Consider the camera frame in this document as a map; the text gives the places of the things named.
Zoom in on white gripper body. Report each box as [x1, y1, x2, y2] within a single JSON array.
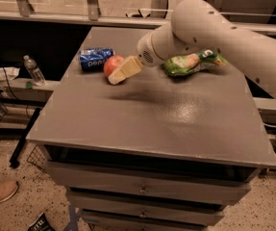
[[137, 32, 164, 67]]

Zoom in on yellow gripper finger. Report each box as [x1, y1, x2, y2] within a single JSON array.
[[107, 56, 142, 85]]

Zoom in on red apple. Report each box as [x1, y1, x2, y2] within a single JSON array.
[[103, 55, 124, 77]]

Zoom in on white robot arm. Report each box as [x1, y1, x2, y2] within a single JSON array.
[[109, 0, 276, 99]]

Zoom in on blue pepsi can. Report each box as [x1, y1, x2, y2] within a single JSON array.
[[79, 47, 114, 71]]

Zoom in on green chip bag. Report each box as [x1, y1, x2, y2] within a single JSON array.
[[161, 49, 227, 77]]

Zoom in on grey drawer cabinet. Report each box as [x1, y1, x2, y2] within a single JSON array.
[[26, 26, 276, 231]]

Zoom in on clear plastic water bottle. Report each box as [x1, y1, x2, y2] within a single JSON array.
[[23, 55, 45, 86]]

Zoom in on black snack bag on floor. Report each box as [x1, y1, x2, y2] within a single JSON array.
[[27, 213, 56, 231]]

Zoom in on black wire basket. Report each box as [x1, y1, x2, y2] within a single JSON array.
[[27, 145, 46, 172]]

